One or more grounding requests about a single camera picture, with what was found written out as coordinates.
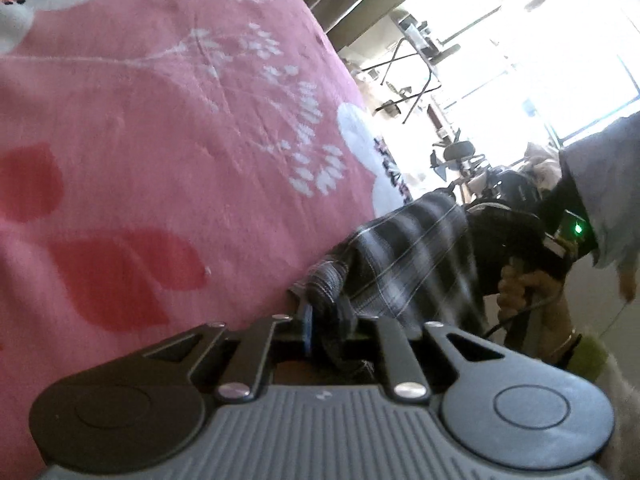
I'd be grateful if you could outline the pink floral blanket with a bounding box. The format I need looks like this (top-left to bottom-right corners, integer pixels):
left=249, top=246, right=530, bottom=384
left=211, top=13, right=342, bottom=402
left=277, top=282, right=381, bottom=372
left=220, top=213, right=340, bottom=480
left=0, top=0, right=416, bottom=480

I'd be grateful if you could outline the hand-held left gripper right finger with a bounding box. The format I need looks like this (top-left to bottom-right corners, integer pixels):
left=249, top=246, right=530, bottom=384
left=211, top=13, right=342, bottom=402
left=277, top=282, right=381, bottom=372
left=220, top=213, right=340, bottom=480
left=356, top=319, right=506, bottom=403

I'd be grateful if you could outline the grey-blue cloth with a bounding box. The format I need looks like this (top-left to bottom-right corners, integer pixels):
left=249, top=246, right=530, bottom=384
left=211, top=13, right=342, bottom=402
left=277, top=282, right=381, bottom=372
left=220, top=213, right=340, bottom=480
left=559, top=114, right=640, bottom=306

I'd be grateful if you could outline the wheelchair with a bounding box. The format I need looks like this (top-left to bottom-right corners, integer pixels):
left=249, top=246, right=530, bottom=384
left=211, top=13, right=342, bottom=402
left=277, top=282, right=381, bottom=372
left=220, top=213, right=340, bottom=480
left=431, top=141, right=488, bottom=196

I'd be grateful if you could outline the folding table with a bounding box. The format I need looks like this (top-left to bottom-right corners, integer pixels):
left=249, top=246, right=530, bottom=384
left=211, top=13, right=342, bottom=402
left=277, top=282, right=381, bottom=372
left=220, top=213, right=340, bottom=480
left=362, top=40, right=443, bottom=126

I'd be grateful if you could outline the person's right hand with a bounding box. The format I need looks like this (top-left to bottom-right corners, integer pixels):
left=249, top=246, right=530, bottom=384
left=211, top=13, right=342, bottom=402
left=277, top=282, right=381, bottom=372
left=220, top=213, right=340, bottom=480
left=496, top=260, right=574, bottom=362

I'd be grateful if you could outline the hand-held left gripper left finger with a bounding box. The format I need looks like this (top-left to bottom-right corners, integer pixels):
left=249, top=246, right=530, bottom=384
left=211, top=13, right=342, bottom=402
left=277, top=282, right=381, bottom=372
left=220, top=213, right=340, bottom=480
left=142, top=304, right=317, bottom=403

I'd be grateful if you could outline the black cable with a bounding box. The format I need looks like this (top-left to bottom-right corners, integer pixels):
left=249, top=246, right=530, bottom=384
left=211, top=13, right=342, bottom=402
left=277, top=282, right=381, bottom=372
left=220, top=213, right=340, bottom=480
left=482, top=295, right=558, bottom=343

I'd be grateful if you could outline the person's right forearm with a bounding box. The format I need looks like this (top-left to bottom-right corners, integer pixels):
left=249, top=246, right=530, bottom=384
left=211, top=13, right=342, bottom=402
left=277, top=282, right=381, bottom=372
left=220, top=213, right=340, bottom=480
left=542, top=327, right=640, bottom=480

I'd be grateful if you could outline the black white plaid shirt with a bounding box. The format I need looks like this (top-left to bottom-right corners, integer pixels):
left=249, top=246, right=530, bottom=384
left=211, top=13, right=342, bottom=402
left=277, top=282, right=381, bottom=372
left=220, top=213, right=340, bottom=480
left=290, top=191, right=493, bottom=386

